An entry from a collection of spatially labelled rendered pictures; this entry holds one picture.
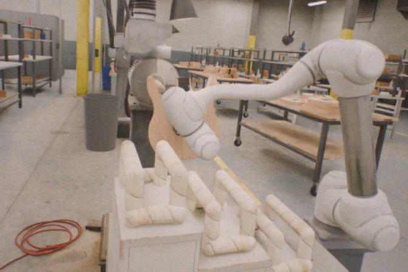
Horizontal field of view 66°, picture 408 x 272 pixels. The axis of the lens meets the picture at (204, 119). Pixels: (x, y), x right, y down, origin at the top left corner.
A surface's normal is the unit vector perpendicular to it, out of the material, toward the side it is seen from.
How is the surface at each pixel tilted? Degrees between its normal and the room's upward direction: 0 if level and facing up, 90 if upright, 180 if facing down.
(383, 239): 96
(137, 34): 90
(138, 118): 90
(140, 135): 90
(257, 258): 0
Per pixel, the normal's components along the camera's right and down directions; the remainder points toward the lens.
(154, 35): 0.26, 0.22
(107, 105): 0.56, 0.28
